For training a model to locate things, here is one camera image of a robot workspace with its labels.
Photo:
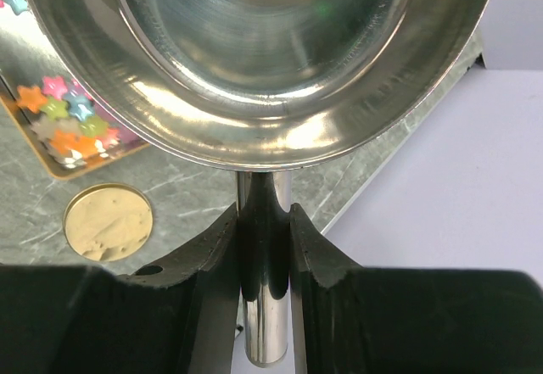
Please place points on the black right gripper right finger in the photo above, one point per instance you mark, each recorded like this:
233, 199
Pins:
325, 314

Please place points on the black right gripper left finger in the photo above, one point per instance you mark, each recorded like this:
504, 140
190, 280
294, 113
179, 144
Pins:
194, 290

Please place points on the silver metal scoop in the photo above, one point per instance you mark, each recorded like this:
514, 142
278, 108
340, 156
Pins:
259, 87

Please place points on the gold tin of star candies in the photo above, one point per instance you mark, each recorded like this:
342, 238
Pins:
67, 129

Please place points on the gold round jar lid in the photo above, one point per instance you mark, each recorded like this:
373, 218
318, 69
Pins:
108, 222

